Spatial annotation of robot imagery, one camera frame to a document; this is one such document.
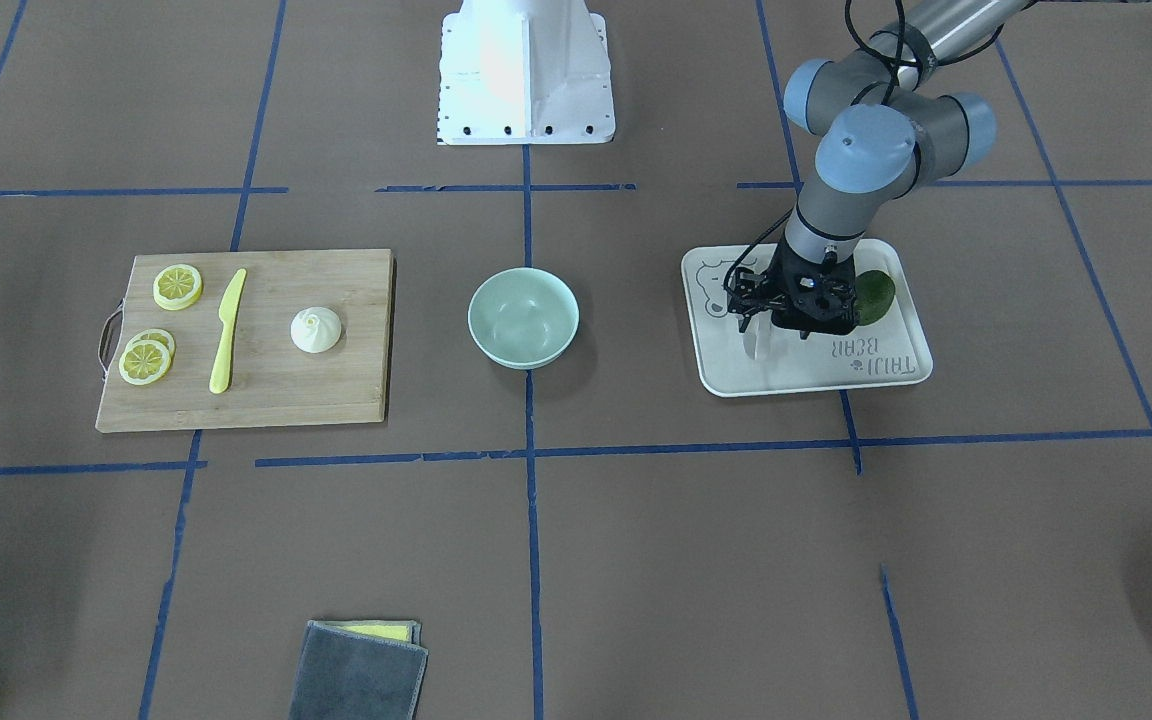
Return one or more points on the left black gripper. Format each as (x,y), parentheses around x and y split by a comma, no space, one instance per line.
(752,293)

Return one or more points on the translucent white spoon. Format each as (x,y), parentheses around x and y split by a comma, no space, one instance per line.
(757,338)

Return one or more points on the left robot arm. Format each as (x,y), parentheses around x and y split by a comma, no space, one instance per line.
(879,139)

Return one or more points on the light green bowl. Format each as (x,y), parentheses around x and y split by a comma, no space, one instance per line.
(523,318)

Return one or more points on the white steamed bun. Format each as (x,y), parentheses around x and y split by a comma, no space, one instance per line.
(315,329)

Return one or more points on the green avocado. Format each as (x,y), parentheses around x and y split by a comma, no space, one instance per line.
(874,295)

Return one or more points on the cream bear tray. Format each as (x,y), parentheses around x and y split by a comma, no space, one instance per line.
(892,352)

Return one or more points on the wooden cutting board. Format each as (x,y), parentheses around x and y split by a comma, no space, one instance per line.
(273,384)

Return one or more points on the grey folded cloth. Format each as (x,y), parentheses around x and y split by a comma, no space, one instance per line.
(359,669)

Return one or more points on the yellow plastic knife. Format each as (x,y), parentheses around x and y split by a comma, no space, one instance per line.
(222,365)

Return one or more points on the lemon slice stacked bottom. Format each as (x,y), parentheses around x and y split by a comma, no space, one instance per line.
(165,338)

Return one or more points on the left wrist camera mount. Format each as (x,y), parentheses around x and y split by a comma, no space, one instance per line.
(747,294)

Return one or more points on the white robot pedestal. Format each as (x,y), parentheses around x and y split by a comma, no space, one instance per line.
(524,73)

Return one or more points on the lemon slice near handle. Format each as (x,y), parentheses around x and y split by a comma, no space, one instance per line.
(177,287)

